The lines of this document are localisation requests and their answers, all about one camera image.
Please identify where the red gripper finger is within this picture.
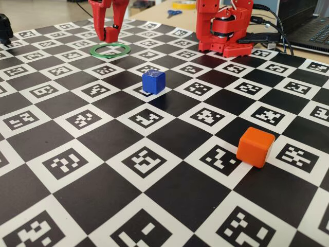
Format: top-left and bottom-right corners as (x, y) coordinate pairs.
(88, 0), (112, 42)
(112, 0), (129, 33)

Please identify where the red cube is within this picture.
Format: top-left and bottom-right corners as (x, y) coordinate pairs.
(103, 25), (119, 43)

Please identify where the blue cube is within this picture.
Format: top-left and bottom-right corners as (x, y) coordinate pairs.
(141, 68), (166, 95)

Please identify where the orange cube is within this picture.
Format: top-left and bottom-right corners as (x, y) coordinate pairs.
(235, 127), (276, 169)

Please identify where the yellow tape roll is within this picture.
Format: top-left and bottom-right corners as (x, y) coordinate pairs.
(172, 0), (197, 11)

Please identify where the black power adapter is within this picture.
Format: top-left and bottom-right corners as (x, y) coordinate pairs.
(236, 32), (281, 44)

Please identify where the black laptop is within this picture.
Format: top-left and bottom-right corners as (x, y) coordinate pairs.
(277, 0), (329, 55)

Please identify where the black white marker checkerboard mat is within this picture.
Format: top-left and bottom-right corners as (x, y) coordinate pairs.
(0, 16), (329, 247)

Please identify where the green ring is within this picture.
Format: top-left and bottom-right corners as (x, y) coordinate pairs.
(89, 43), (131, 60)

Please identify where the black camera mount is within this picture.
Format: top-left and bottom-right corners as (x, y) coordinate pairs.
(0, 13), (14, 47)

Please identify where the black cable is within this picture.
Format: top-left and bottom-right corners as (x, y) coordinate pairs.
(253, 4), (295, 55)
(250, 15), (286, 52)

